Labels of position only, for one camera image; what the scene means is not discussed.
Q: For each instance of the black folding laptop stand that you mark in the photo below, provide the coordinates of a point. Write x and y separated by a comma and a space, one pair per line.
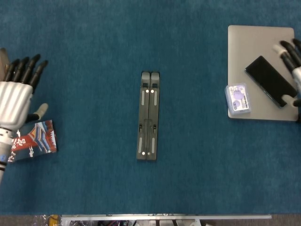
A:
148, 117

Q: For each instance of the yellow small object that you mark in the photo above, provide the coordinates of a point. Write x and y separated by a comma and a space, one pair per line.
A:
54, 220

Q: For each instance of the red black snack packet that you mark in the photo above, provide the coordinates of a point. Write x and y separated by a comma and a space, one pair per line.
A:
42, 139

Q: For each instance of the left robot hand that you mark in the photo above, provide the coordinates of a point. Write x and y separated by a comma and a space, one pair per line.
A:
14, 101

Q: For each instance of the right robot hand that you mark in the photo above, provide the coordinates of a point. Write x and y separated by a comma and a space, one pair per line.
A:
291, 61

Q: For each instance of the blue felt table cover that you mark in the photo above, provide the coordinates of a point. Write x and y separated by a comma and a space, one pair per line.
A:
188, 176

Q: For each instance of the crinkled clear wrapper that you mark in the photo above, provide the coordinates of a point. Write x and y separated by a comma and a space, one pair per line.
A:
41, 221

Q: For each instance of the black smartphone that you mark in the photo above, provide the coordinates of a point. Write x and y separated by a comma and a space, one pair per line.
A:
268, 80

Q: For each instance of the brown flat board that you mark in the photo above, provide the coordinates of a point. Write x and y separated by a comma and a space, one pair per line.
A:
2, 63

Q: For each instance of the clear plastic card box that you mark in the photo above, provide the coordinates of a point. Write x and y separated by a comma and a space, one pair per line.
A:
237, 100

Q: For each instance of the silver closed laptop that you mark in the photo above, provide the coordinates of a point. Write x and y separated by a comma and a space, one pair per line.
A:
258, 40

